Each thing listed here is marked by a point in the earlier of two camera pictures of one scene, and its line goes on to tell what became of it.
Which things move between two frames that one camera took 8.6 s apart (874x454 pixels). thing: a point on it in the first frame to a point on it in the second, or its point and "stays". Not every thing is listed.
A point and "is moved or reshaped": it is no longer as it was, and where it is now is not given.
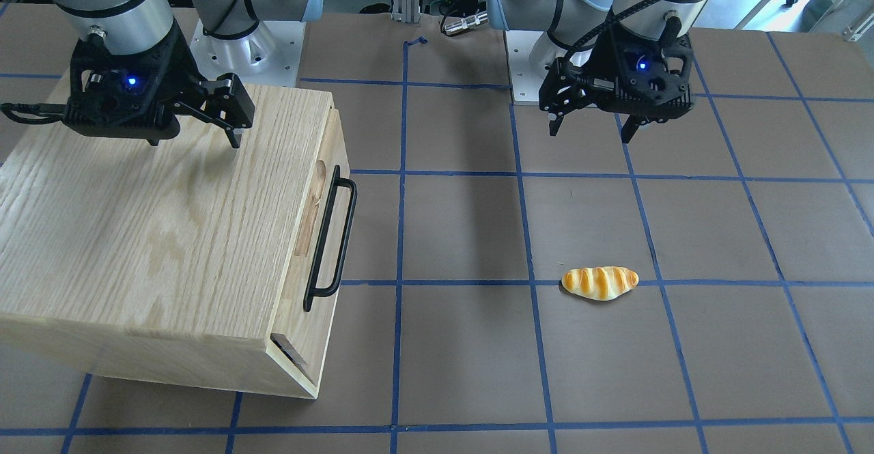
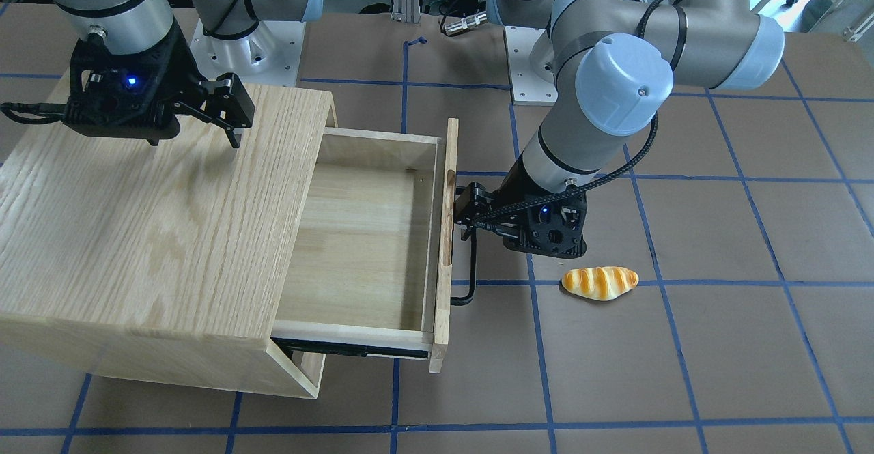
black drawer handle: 311,291 to 466,299
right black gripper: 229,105 stays
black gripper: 649,81 to 553,223
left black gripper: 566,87 to 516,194
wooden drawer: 301,323 is moved or reshaped
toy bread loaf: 599,283 stays
